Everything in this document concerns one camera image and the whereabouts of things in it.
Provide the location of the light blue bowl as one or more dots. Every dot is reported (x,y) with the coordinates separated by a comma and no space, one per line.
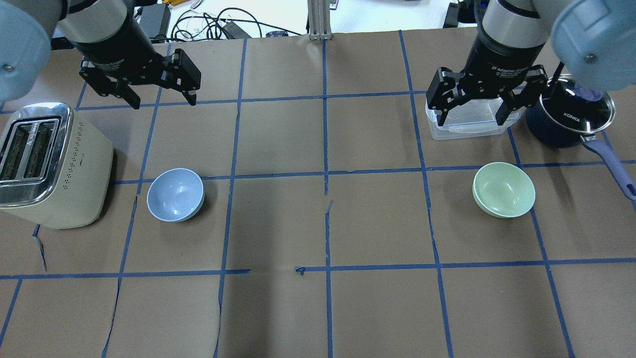
(176,195)

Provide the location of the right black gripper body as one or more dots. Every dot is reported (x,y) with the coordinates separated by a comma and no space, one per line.
(502,58)

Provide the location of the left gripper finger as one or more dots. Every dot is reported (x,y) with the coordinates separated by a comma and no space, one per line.
(104,86)
(179,73)

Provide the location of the cream two-slot toaster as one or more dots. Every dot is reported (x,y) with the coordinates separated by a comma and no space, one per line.
(55,166)

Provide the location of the dark blue saucepan with lid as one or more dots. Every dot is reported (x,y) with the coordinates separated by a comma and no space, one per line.
(567,114)

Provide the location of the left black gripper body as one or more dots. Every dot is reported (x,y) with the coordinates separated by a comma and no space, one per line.
(115,48)

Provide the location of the light green bowl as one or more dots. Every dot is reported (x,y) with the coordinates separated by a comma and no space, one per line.
(503,190)

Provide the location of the aluminium frame post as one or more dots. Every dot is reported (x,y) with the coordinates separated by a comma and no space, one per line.
(319,20)

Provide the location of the clear plastic food container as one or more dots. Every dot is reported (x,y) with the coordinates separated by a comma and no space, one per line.
(474,119)

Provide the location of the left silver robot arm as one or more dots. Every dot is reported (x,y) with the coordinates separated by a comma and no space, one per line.
(27,27)

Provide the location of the black power adapter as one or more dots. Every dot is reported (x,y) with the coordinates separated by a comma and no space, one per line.
(154,21)

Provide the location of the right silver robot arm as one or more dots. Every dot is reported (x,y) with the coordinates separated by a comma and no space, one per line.
(594,39)

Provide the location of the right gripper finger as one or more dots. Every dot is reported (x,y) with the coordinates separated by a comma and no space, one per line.
(535,83)
(444,93)

